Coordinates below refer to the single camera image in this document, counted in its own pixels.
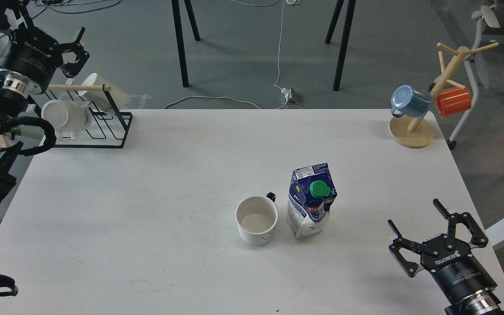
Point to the blue white milk carton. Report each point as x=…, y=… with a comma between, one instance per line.
x=311, y=194

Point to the orange mug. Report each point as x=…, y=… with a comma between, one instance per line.
x=453, y=101

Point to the wooden mug tree stand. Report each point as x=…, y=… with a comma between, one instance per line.
x=418, y=133

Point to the black table legs right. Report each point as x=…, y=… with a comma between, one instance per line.
x=350, y=9

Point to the white mug on rack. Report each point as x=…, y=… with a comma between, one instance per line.
x=67, y=117

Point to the blue mug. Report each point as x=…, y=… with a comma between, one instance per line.
x=407, y=100

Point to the white smiley face mug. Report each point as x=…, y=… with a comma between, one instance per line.
x=257, y=217

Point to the black wire cup rack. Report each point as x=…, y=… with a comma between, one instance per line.
x=105, y=131

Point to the white power adapter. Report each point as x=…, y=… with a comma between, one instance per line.
x=290, y=96

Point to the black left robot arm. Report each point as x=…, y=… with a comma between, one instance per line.
x=20, y=135

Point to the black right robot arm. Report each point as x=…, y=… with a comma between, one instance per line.
x=408, y=255

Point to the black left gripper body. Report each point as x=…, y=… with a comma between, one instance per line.
x=29, y=61

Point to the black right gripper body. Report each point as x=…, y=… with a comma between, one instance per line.
x=455, y=269

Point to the grey office chair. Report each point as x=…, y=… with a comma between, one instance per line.
x=487, y=67

